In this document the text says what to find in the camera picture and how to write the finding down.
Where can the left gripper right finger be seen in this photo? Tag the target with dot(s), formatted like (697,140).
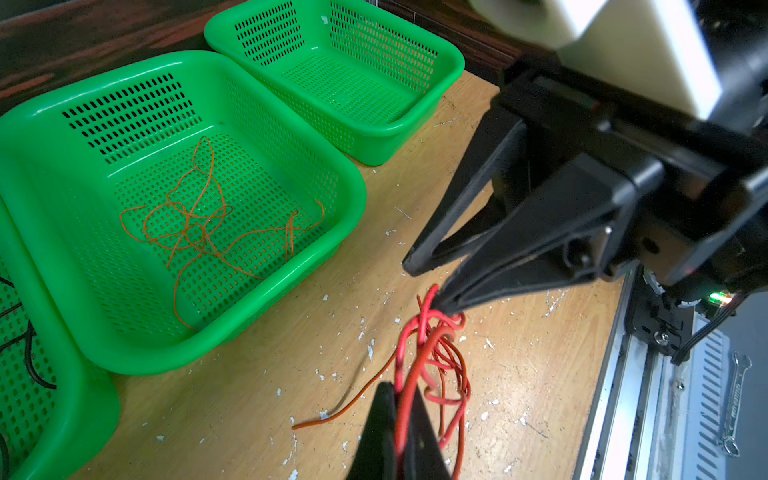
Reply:
(422,458)

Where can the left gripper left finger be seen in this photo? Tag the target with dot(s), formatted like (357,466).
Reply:
(376,458)

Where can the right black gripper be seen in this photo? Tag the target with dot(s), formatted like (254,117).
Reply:
(618,179)

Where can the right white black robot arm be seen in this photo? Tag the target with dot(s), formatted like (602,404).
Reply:
(736,35)

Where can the right green plastic basket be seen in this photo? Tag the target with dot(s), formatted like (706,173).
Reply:
(364,78)

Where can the green plastic basket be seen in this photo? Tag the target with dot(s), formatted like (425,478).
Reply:
(364,78)
(58,410)
(169,203)

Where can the silver wrench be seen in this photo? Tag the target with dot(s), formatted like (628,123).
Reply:
(741,364)

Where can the left green plastic basket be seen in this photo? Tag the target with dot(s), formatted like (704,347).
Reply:
(58,410)

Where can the middle green plastic basket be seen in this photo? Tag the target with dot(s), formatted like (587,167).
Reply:
(169,203)

